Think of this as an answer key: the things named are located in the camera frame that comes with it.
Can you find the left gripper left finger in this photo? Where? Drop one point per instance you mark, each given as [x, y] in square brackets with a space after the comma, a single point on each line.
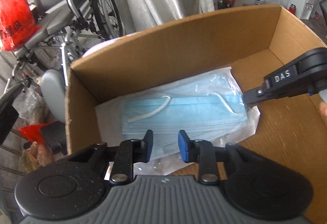
[130, 152]

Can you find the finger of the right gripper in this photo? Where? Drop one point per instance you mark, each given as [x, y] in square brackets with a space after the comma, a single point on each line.
[260, 93]

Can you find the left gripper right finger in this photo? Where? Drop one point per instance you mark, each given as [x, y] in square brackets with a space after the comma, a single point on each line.
[203, 153]

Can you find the blue face mask pack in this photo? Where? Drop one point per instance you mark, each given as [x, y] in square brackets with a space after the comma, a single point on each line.
[208, 106]

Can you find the brown cardboard box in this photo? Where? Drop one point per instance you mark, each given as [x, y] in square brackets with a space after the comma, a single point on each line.
[254, 41]

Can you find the white water dispenser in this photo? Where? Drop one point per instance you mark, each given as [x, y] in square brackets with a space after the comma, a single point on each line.
[304, 8]

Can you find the red bag on floor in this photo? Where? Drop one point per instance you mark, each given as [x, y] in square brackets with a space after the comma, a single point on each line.
[34, 132]

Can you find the grey wheelchair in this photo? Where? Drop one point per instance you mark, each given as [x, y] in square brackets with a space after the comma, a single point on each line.
[44, 60]

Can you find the red plastic bag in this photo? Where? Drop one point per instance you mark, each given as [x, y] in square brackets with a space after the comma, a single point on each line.
[18, 24]

